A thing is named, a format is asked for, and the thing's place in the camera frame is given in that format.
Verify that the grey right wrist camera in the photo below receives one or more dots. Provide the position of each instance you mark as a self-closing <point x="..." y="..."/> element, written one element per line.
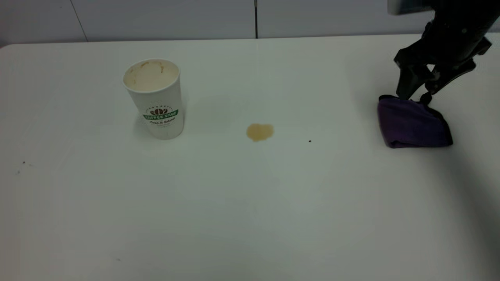
<point x="408" y="6"/>

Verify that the purple cloth with black trim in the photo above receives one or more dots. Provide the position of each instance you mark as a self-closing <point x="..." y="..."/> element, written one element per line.
<point x="412" y="127"/>

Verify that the brown coffee spill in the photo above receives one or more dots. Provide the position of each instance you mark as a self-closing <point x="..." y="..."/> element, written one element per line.
<point x="259" y="132"/>

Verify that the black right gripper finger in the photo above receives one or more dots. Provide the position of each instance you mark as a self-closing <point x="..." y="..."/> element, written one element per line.
<point x="449" y="76"/>
<point x="410" y="80"/>

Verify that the white paper coffee cup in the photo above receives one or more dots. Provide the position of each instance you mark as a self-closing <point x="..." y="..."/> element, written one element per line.
<point x="164" y="125"/>

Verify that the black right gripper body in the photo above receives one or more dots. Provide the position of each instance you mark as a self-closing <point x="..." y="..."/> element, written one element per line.
<point x="445" y="48"/>

